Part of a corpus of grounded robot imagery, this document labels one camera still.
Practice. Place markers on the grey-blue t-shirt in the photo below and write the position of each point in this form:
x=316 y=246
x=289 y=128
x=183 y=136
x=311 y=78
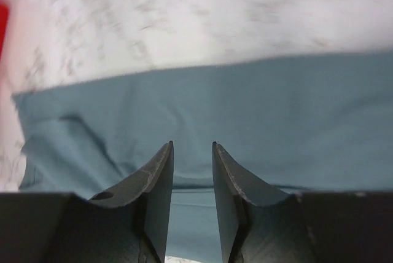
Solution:
x=313 y=122

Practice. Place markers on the red plastic bin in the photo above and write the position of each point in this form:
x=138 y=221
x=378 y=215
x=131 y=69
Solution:
x=4 y=17

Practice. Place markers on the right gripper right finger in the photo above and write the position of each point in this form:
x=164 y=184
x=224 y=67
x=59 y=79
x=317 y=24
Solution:
x=261 y=223

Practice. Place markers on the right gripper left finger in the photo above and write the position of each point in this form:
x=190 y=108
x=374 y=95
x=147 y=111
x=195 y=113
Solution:
x=127 y=222

